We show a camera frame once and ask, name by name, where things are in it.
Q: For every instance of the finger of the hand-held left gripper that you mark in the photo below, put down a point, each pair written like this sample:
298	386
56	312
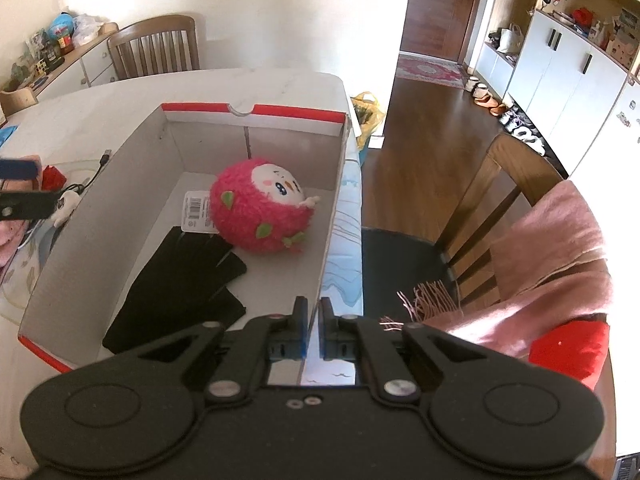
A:
20	170
30	206

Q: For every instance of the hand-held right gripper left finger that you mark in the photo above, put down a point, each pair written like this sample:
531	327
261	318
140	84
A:
301	345

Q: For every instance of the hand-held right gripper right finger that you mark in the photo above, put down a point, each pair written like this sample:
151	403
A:
324	345

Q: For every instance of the red scarf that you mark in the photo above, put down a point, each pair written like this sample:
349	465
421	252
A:
54	177

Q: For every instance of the pink fleece hat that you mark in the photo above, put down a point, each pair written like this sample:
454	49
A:
10	240

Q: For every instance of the red-rimmed cardboard box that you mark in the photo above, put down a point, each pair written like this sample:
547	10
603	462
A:
100	240

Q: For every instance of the blue cloth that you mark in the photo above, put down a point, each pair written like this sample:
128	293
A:
6	137

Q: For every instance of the small wooden crate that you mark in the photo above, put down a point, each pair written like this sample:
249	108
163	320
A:
20	100

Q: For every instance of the dark wooden chair black seat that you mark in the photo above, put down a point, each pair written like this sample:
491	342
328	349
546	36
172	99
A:
400	260

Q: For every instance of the red jar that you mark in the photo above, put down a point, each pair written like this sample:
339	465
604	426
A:
65	45

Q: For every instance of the white sideboard wooden top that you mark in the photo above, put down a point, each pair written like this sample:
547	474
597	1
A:
95	60

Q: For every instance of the black glove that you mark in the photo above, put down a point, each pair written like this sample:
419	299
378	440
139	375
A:
190	260
165	320

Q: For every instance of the pink round plush toy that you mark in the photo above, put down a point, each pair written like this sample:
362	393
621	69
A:
250	210

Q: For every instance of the blue globe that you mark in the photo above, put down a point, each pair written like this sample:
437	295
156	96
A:
64	22

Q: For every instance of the white plastic bag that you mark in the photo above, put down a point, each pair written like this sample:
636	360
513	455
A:
87	30

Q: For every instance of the white paper tag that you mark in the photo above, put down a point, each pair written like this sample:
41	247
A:
197	212

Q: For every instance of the light wooden chair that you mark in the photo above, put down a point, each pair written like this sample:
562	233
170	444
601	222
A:
150	22

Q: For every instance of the yellow plastic bag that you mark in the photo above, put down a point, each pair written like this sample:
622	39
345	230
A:
372	125

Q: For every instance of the pink fringed scarf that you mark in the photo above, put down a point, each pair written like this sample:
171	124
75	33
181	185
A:
550	260

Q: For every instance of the red cloth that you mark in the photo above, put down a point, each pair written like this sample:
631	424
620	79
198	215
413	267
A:
570	355

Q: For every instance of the row of shoes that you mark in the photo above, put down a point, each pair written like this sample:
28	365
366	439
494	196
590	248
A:
520	127

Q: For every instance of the red patterned rug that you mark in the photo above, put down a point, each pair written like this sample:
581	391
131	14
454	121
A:
430	70

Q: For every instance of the white tall cabinet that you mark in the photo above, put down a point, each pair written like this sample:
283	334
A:
550	85

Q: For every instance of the brown wooden door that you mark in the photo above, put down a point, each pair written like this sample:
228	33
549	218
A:
435	10

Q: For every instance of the white tote bag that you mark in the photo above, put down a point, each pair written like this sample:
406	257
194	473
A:
510	40

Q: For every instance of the white refrigerator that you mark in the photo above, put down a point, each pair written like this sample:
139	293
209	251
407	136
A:
620	135

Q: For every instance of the red bag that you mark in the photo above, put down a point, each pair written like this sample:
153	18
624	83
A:
582	16

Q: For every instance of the printed cardboard box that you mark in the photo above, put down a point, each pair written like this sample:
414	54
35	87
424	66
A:
622	50

